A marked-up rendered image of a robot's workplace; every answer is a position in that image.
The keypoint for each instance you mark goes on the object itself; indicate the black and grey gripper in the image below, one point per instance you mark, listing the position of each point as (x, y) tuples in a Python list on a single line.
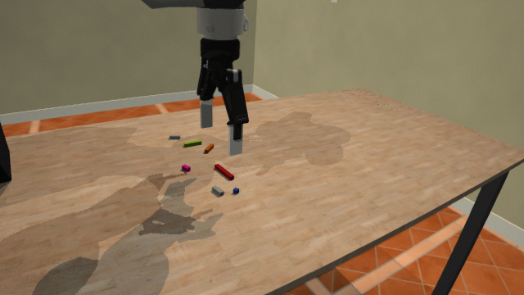
[(220, 70)]

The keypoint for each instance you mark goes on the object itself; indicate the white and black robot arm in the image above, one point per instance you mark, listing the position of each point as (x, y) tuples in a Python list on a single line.
[(217, 23)]

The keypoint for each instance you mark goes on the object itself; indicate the red rod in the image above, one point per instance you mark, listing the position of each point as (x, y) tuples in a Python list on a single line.
[(224, 172)]

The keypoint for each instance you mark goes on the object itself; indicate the lime green rod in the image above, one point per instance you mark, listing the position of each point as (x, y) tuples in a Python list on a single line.
[(193, 143)]

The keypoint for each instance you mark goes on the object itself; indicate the orange rod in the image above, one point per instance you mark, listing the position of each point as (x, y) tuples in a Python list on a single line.
[(209, 148)]

